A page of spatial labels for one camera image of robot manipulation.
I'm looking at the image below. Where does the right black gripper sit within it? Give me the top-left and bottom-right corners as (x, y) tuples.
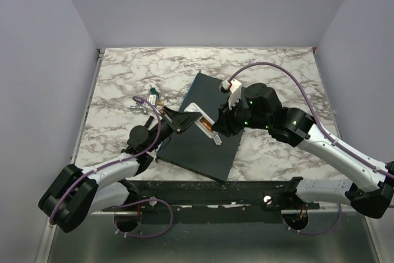
(210, 95), (270, 137)

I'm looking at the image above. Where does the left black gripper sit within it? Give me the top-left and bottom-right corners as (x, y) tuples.
(147, 106), (201, 153)

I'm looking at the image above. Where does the white remote control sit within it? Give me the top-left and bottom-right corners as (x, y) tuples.
(185, 103), (217, 139)

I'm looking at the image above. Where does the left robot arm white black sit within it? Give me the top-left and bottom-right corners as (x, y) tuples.
(38, 107), (202, 233)

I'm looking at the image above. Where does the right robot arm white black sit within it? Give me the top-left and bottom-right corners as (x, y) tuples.
(212, 79), (393, 219)

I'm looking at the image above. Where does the dark flat metal box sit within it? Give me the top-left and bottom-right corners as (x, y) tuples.
(157, 73), (243, 182)

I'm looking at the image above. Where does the chrome metal fitting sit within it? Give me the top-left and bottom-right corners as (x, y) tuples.
(129, 103), (148, 115)

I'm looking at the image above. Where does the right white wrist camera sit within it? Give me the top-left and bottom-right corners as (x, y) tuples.
(220, 78), (242, 110)

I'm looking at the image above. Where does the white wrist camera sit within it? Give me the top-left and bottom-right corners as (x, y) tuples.
(220, 78), (242, 110)
(148, 94), (159, 106)

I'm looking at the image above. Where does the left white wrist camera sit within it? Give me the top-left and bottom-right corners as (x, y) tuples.
(148, 94), (159, 106)

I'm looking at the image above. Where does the green handled screwdriver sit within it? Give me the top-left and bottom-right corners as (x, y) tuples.
(150, 87), (159, 96)

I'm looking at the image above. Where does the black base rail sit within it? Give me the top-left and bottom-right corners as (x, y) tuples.
(63, 178), (321, 224)

